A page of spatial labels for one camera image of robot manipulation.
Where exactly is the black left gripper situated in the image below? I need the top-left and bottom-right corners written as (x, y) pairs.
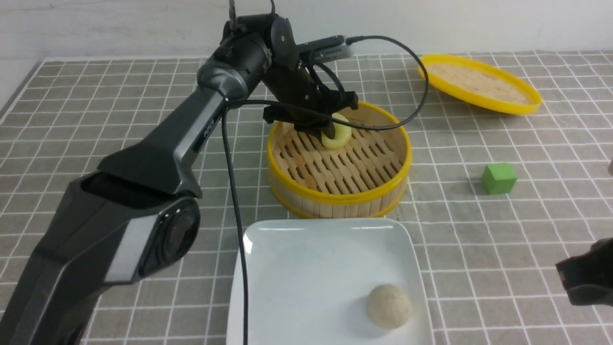
top-left (262, 63), bottom-right (359, 140)

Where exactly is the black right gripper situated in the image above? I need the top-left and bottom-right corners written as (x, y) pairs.
top-left (556, 238), bottom-right (613, 306)

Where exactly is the yellow steamed bun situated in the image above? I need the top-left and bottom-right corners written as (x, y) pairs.
top-left (320, 122), bottom-right (352, 150)

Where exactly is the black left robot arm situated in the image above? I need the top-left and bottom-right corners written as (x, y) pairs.
top-left (1, 13), bottom-right (357, 345)

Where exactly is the white square plate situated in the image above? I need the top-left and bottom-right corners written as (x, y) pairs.
top-left (226, 218), bottom-right (435, 345)

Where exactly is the brown steamed bun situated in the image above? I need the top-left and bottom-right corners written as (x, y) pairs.
top-left (366, 284), bottom-right (412, 330)

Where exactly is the yellow-rimmed bamboo steamer basket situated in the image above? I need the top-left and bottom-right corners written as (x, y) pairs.
top-left (266, 122), bottom-right (412, 219)

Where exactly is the grey checked tablecloth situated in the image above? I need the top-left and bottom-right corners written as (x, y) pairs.
top-left (0, 52), bottom-right (613, 345)

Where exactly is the green cube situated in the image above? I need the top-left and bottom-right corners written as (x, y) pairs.
top-left (481, 163), bottom-right (517, 195)

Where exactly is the yellow-rimmed steamer lid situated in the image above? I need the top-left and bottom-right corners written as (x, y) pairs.
top-left (420, 54), bottom-right (543, 115)

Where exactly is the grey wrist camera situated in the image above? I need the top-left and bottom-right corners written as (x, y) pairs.
top-left (297, 35), bottom-right (354, 64)

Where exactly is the black camera cable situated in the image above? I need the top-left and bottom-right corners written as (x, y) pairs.
top-left (221, 35), bottom-right (430, 345)

